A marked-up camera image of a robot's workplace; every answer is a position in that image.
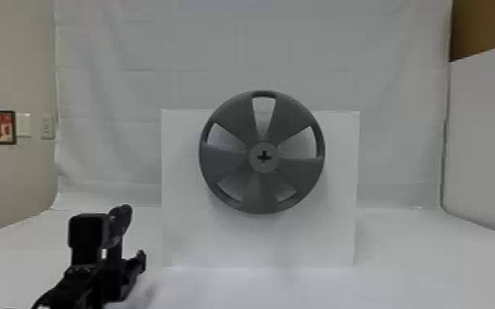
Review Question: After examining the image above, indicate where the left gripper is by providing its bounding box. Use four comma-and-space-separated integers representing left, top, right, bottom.
69, 204, 147, 304

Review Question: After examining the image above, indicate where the grey wheel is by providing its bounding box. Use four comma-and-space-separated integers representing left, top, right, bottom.
198, 89, 326, 215

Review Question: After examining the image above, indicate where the white panel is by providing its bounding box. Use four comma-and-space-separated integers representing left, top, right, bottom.
441, 39, 495, 241
160, 108, 361, 269

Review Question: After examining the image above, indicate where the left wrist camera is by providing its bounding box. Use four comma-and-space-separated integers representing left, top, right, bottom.
67, 212, 111, 266

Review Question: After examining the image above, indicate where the white wall switch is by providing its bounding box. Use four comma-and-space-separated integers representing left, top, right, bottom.
40, 113, 56, 141
16, 112, 32, 139

